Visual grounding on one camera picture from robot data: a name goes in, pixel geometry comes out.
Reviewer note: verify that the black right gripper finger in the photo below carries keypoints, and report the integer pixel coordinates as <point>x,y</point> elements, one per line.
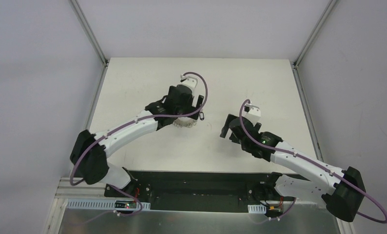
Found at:
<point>224,131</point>
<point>229,119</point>

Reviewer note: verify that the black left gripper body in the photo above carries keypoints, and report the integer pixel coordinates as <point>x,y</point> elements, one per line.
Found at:
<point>187,113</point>

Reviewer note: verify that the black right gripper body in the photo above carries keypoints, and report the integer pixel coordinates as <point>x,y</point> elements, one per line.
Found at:
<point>231,129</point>

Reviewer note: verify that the round metal key ring plate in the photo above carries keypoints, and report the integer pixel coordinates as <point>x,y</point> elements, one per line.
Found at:
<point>186,122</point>

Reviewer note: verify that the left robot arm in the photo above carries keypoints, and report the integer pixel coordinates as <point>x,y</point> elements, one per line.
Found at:
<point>91,150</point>

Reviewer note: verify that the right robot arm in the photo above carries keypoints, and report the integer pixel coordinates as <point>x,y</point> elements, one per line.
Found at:
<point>334,188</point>

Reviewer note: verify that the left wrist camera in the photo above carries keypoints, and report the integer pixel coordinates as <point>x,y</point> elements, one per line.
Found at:
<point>189,82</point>

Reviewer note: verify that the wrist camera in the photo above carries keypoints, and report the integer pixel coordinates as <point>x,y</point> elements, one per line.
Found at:
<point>253,113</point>
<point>189,82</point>

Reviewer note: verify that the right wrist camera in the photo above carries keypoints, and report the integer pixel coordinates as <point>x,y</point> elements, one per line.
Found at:
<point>253,113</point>

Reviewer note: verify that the white cable duct right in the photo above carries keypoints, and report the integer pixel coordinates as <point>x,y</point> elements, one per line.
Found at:
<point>257,209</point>

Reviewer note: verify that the white cable duct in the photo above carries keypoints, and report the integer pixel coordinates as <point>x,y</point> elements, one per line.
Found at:
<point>107,204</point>
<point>257,209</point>

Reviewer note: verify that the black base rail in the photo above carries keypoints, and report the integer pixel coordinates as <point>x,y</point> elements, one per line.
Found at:
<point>203,192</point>

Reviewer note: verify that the aluminium rail left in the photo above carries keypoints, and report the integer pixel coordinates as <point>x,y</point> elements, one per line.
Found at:
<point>83,190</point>

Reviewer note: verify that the aluminium frame post left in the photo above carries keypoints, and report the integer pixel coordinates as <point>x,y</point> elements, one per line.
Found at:
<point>75,5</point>

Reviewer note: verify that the aluminium frame post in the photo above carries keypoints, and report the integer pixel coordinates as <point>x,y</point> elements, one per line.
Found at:
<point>75,5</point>
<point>315,32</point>

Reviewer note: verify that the white cable duct left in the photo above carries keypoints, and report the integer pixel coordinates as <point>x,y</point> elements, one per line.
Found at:
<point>107,204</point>

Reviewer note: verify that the aluminium frame post right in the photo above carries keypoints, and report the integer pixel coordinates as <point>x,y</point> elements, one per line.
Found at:
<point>315,32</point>

